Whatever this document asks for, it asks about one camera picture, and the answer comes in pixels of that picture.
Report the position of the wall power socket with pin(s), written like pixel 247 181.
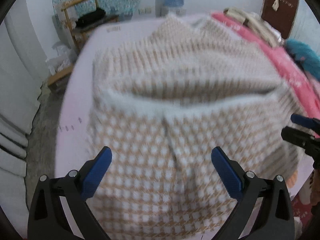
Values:
pixel 146 10

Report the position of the beige white houndstooth coat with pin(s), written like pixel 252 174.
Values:
pixel 185 119

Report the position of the black garment on chair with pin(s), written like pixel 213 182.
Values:
pixel 90 18

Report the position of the white water dispenser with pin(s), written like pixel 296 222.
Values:
pixel 179 11

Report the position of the white curtain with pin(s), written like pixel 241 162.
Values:
pixel 22 74

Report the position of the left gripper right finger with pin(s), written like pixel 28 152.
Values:
pixel 263 209

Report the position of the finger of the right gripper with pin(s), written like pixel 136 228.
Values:
pixel 301 139
pixel 310 123

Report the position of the pink floral fleece blanket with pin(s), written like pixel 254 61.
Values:
pixel 300 182

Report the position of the lilac printed bed sheet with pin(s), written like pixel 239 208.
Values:
pixel 75 104

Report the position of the teal fleece garment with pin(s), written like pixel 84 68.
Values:
pixel 304 55

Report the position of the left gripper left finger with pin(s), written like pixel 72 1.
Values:
pixel 47 218

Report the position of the beige and white clothes pile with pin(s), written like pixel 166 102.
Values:
pixel 259 26

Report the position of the white plastic bags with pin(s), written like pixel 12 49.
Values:
pixel 65 57

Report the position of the wooden armchair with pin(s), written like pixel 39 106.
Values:
pixel 79 36

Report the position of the dark red wooden door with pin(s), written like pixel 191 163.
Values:
pixel 280 14

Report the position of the small wooden stool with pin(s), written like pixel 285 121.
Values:
pixel 57 83

